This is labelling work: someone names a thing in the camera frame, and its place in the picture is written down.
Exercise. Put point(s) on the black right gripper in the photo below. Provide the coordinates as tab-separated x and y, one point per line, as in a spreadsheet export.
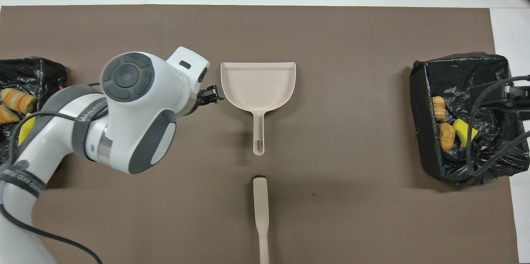
521	98

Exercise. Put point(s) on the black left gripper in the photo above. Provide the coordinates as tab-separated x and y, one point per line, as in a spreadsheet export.
198	100

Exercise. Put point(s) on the beige plastic dustpan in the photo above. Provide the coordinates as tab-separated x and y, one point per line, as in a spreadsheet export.
258	86

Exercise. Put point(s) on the small yellow sponge piece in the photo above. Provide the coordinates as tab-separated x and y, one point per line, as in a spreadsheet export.
461	129

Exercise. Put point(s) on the pale crusty bread piece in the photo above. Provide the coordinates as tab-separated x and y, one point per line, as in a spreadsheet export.
439	109

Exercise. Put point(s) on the brown bread roll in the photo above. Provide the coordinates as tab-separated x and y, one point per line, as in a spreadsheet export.
447	136

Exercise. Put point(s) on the beige hand brush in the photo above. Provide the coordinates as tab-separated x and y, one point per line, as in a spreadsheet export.
261	210

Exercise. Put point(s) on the yellow sponge chunk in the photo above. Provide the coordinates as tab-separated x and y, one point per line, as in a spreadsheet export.
25	129

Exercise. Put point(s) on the orange striped pastry piece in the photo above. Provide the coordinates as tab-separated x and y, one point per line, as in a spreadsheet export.
18	100

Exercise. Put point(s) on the pale bread chunk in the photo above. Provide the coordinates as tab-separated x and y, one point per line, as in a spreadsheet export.
7	114

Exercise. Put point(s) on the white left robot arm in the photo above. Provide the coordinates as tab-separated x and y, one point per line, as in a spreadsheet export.
128	111

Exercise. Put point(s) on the black bag lined bin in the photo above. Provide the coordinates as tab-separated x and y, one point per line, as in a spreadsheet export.
455	82

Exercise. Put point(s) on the black bin with pink label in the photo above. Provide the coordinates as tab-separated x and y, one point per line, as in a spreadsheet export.
33	73

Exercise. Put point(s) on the brown table mat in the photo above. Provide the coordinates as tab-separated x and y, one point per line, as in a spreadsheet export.
331	193

